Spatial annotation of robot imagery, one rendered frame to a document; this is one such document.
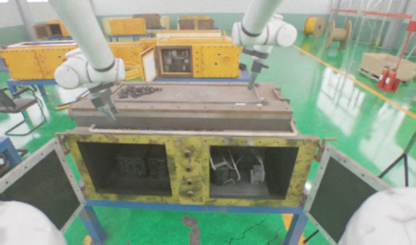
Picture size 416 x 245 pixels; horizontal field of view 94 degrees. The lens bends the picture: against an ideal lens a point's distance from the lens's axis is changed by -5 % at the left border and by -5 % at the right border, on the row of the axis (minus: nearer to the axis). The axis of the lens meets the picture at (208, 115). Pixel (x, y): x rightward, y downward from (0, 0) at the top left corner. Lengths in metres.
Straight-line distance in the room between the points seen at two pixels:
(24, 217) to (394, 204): 0.42
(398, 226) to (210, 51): 3.57
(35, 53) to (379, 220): 4.92
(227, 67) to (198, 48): 0.61
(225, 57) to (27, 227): 3.59
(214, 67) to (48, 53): 3.02
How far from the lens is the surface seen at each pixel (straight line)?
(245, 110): 1.16
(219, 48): 3.71
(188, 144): 1.20
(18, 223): 0.32
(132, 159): 1.66
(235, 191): 1.50
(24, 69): 5.17
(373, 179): 1.17
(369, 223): 0.30
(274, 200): 1.56
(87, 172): 1.59
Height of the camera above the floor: 1.89
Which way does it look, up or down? 29 degrees down
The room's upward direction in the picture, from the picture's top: straight up
